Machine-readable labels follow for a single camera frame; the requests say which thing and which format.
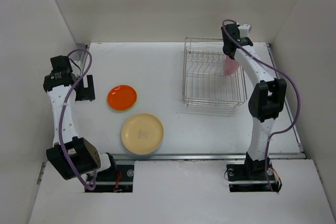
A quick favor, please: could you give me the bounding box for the pink plate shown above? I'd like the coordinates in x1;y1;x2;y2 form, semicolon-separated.
224;56;240;76

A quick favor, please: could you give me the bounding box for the green plate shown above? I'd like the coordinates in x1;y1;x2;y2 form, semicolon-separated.
111;101;137;112

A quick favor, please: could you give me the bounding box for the orange plate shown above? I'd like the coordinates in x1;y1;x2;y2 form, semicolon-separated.
107;84;138;111

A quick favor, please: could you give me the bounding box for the metal wire dish rack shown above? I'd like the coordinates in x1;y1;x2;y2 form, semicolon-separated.
182;37;247;109

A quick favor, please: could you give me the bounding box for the tan beige plate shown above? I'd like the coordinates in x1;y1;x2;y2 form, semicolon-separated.
121;113;164;155

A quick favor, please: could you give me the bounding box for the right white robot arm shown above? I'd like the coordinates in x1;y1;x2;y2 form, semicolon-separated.
221;23;287;180

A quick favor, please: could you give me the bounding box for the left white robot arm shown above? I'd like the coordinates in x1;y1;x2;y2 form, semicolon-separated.
43;56;118;180

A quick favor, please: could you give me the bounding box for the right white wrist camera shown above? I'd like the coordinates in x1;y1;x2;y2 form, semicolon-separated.
238;24;251;37

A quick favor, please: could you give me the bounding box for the aluminium table rail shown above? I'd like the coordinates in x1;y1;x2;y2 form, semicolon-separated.
66;42;303;166

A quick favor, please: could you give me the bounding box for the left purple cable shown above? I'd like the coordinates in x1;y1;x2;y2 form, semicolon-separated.
59;49;97;191

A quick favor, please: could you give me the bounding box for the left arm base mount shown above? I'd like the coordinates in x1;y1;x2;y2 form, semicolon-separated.
84;163;134;193

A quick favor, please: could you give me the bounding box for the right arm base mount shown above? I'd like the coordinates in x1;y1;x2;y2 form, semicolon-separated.
225;164;282;193

